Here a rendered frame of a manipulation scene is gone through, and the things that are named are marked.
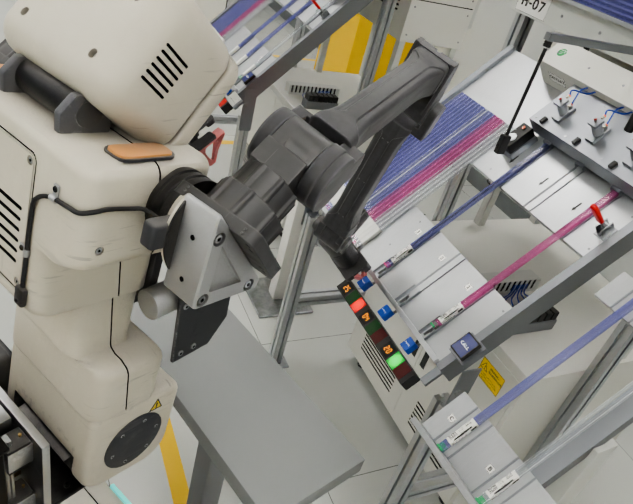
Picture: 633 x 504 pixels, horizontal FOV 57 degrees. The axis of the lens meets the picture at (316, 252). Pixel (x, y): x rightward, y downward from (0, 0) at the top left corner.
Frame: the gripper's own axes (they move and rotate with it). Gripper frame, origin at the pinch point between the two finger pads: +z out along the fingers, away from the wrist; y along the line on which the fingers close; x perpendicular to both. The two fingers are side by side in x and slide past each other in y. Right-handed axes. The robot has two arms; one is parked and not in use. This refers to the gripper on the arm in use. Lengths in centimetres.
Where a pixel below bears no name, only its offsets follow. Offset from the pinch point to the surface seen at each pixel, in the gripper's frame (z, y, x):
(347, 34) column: 123, 290, -86
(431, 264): 0.2, -9.1, -15.2
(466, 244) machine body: 45, 21, -32
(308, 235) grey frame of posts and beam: 12.1, 35.7, 7.2
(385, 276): 0.3, -3.8, -4.6
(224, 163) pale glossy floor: 76, 187, 32
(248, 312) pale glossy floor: 54, 63, 49
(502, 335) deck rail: 1.8, -33.7, -17.1
